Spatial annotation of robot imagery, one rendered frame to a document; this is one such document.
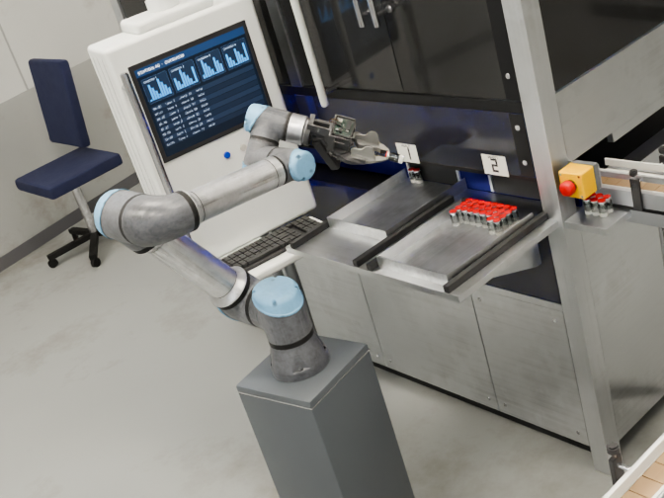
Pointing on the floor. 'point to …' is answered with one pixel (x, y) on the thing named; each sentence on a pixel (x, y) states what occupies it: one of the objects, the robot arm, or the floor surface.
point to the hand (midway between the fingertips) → (382, 155)
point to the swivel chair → (62, 98)
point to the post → (583, 352)
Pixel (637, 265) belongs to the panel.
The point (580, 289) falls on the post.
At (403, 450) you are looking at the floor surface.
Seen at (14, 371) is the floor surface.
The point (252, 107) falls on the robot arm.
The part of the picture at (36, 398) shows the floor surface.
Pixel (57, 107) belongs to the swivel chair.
